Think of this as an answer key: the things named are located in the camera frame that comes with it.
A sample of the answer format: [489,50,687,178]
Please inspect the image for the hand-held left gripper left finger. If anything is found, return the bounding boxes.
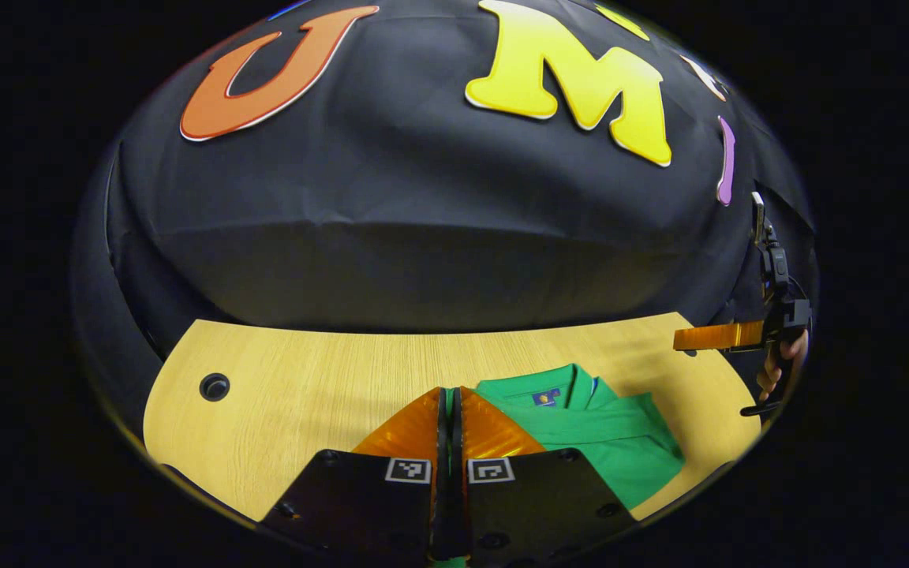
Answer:
[260,385,451,565]

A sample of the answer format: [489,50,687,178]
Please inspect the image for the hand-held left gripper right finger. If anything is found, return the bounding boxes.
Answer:
[451,385,639,566]

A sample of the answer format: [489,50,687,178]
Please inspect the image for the green T-shirt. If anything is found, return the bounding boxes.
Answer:
[431,363,686,568]

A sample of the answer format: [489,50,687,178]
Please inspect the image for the black backdrop cloth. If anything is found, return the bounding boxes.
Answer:
[72,0,818,443]

